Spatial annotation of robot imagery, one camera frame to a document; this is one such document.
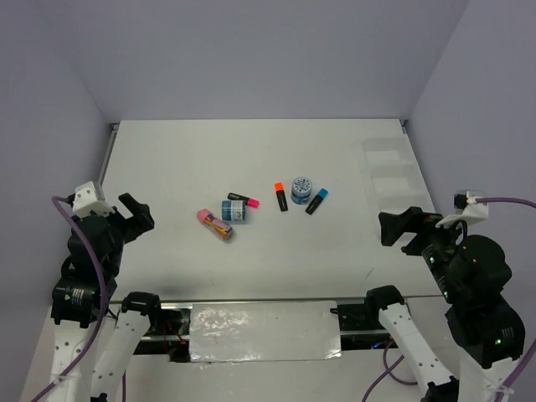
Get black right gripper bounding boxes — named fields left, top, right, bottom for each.
left=377, top=200, right=472, bottom=298

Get blue black highlighter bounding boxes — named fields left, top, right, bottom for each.
left=306, top=188, right=328, bottom=215

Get pink capped marker tube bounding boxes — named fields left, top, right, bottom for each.
left=197, top=209, right=234, bottom=241

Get blue tape roll sideways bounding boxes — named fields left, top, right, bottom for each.
left=221, top=199, right=247, bottom=224

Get blue patterned tape roll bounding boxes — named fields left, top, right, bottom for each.
left=291, top=177, right=312, bottom=205

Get pink black highlighter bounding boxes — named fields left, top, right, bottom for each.
left=227, top=193, right=260, bottom=209

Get orange black highlighter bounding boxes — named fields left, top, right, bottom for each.
left=275, top=182, right=288, bottom=212

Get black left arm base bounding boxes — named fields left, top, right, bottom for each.
left=106, top=294, right=191, bottom=363

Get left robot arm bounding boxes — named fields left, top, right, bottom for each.
left=40, top=186, right=164, bottom=401

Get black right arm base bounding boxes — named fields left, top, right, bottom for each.
left=330, top=303, right=391, bottom=351

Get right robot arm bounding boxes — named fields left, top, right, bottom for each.
left=363, top=207, right=530, bottom=401

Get clear compartment tray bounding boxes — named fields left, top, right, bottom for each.
left=356, top=135, right=435, bottom=235

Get silver foil covered plate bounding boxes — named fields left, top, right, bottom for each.
left=189, top=301, right=342, bottom=363

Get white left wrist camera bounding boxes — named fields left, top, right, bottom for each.
left=72, top=181, right=116, bottom=219

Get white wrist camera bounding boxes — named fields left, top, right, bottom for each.
left=72, top=181, right=116, bottom=219
left=435, top=189, right=489, bottom=229

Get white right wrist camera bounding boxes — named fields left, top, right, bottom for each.
left=435, top=189, right=489, bottom=229

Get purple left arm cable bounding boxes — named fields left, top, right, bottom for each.
left=28, top=195, right=109, bottom=402

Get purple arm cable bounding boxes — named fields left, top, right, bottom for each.
left=360, top=196, right=536, bottom=402
left=28, top=195, right=109, bottom=402

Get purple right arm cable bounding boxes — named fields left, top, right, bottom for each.
left=360, top=196, right=536, bottom=402

